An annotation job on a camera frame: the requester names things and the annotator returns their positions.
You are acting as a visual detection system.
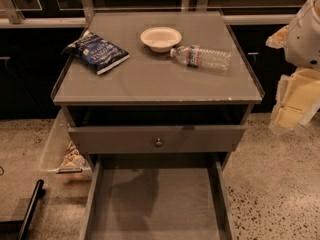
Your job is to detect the white paper bowl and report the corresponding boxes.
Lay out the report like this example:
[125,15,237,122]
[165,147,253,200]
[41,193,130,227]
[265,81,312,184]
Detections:
[140,27,182,53]

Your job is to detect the black bar on floor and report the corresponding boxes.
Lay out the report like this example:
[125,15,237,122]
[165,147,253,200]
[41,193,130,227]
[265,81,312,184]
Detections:
[0,179,46,240]

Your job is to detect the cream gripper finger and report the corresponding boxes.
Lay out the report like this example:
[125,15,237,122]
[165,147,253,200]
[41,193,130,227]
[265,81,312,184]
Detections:
[265,26,288,49]
[269,67,320,131]

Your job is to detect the clear plastic water bottle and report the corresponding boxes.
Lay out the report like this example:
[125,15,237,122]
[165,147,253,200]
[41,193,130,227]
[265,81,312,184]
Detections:
[170,45,231,71]

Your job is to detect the metal railing frame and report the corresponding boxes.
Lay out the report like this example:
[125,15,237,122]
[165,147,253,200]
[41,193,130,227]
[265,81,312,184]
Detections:
[0,0,306,28]

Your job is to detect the open middle drawer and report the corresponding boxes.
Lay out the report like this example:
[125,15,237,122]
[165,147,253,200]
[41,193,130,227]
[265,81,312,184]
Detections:
[79,160,236,240]

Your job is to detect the snack packets in bin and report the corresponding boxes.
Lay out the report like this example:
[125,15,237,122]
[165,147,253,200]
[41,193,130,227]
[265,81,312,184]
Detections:
[61,141,87,167]

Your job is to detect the grey drawer cabinet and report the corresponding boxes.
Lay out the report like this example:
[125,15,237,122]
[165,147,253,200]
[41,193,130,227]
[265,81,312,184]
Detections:
[50,11,266,172]

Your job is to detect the blue vinegar chips bag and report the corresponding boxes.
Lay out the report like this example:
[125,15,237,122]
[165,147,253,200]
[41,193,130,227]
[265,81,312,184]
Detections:
[62,30,130,75]

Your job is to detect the clear plastic storage bin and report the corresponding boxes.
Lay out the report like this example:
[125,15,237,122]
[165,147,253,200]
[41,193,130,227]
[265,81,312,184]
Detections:
[39,110,92,182]

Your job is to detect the top drawer with knob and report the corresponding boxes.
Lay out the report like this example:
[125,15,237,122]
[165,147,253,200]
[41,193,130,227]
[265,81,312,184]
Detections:
[68,125,245,154]

